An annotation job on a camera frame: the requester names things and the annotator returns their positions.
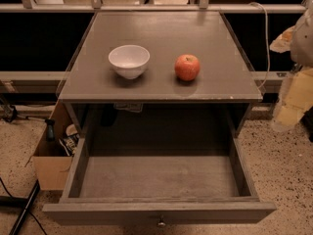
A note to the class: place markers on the paper label under cabinet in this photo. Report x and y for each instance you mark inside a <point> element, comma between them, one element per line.
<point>129,107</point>

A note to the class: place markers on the brown cardboard box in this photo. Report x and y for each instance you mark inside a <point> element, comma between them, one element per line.
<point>50,159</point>

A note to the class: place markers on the black snack bag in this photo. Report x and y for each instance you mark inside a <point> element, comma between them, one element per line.
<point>70,144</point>

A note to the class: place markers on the black floor stand bar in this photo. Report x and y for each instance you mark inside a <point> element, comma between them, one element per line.
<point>23,205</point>

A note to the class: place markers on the white ceramic bowl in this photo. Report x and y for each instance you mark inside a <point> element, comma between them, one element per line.
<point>129,61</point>

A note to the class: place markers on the metal drawer knob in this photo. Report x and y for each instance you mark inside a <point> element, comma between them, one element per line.
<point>161,222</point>

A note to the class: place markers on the open grey top drawer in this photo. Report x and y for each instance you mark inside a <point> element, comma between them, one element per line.
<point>130,168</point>

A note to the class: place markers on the grey wooden cabinet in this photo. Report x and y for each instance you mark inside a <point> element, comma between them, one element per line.
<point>224,78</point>

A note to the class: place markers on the upper metal rail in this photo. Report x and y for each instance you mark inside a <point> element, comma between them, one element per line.
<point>222,8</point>

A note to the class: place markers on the red apple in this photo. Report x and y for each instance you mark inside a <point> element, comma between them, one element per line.
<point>187,67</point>

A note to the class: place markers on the dark spray bottle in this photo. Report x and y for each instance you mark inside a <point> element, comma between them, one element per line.
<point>50,134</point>

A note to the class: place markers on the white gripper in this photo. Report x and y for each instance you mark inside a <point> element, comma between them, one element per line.
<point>303,46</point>

